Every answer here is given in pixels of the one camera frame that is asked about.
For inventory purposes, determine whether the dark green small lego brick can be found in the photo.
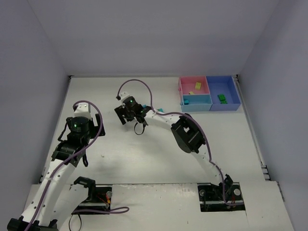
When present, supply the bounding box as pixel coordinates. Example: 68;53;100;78
218;94;226;101

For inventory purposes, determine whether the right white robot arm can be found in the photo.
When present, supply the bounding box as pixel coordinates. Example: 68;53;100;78
115;92;233;196

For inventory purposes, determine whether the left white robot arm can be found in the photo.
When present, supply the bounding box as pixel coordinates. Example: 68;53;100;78
7;113;105;231

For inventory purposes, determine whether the pink container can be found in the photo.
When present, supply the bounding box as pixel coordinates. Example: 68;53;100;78
179;76;210;95

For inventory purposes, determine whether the light blue container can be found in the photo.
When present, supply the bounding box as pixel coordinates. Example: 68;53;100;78
180;94;212;113

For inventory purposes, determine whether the periwinkle blue container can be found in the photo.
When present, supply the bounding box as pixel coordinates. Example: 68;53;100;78
206;76;241;112

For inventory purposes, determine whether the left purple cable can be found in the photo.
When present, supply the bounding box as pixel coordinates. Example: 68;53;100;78
21;100;130;231

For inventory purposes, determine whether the purple cable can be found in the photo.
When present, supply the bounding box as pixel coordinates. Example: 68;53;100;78
21;100;130;231
116;79;234;205

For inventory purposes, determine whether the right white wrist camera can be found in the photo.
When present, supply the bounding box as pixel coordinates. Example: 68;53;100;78
116;91;130;101

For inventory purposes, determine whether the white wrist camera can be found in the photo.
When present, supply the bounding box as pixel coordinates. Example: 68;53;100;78
116;91;130;101
73;103;91;119

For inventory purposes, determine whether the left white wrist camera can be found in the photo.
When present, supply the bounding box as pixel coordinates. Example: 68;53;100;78
73;103;91;119

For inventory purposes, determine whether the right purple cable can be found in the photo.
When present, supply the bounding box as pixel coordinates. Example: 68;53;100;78
116;79;234;205

